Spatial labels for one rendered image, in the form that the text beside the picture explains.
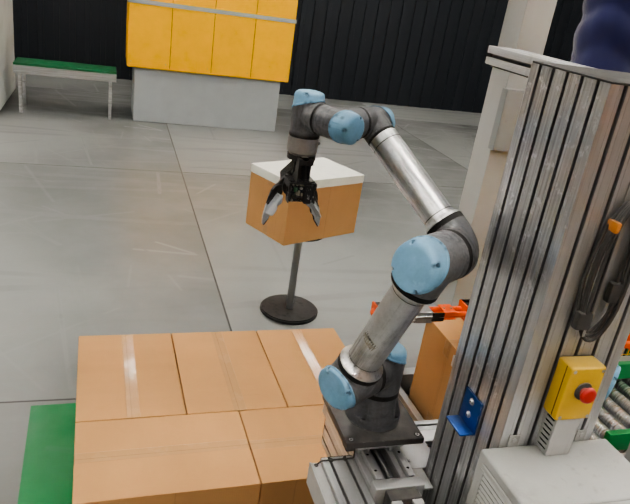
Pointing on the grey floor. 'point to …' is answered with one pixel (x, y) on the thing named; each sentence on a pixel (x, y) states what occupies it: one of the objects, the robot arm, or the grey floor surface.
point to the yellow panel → (209, 60)
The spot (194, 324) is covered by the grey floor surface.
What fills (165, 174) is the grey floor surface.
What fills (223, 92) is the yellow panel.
